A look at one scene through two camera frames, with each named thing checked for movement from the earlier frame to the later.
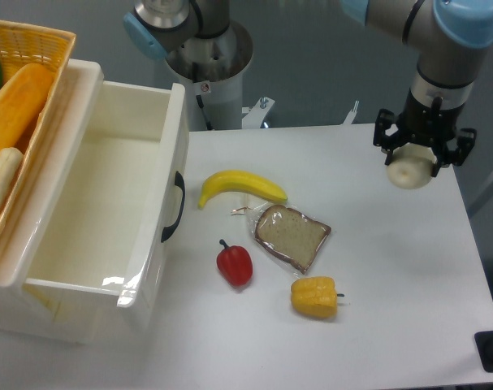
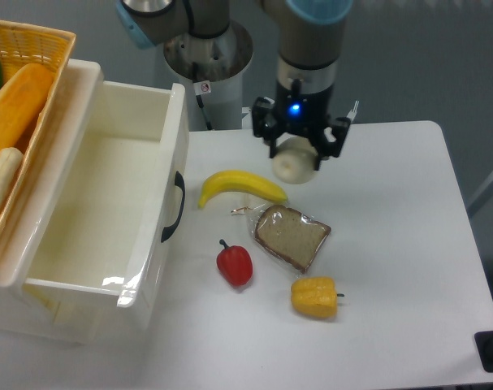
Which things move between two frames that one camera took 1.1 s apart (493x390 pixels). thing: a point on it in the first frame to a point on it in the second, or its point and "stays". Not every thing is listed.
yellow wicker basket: [21, 46] stays
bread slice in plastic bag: [287, 234] stays
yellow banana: [239, 181] stays
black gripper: [426, 125] to [300, 113]
